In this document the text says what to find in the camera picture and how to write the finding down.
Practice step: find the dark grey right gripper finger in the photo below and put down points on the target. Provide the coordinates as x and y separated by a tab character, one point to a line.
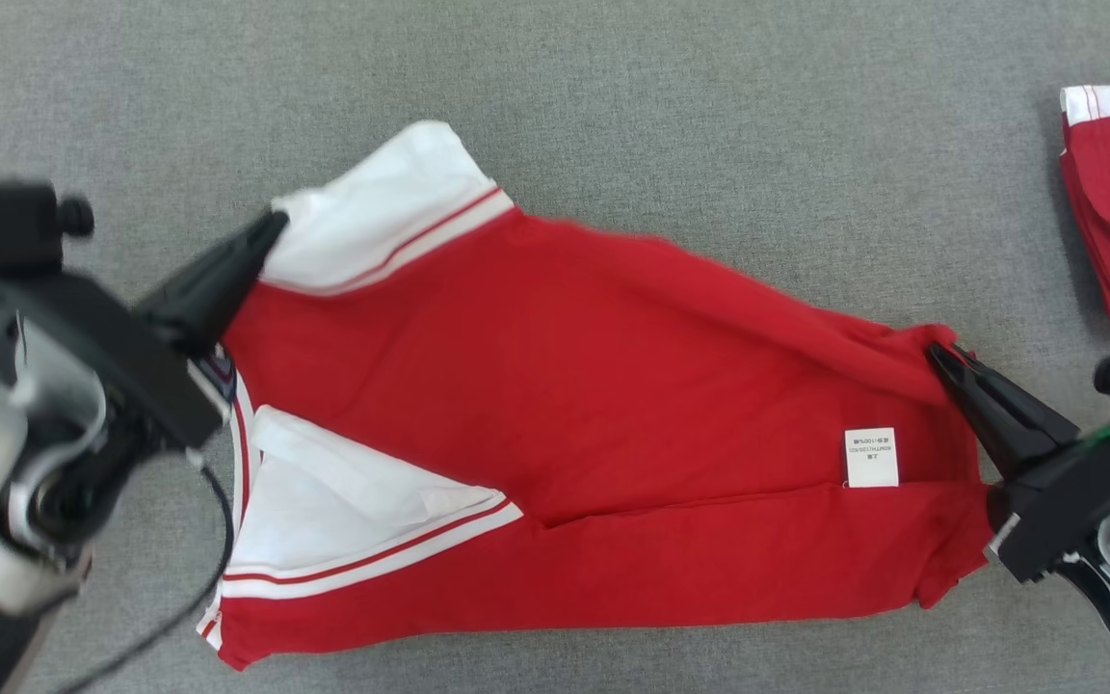
984	424
1027	414

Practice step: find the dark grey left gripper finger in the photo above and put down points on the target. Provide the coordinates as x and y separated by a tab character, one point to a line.
203	270
218	308

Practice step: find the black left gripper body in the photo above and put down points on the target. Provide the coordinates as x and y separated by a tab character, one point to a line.
131	366

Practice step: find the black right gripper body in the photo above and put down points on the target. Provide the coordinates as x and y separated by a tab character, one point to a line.
1066	501

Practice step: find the red and white t-shirt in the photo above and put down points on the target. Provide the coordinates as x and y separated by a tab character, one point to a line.
565	386

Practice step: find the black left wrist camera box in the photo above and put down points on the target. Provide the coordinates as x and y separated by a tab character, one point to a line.
11	226

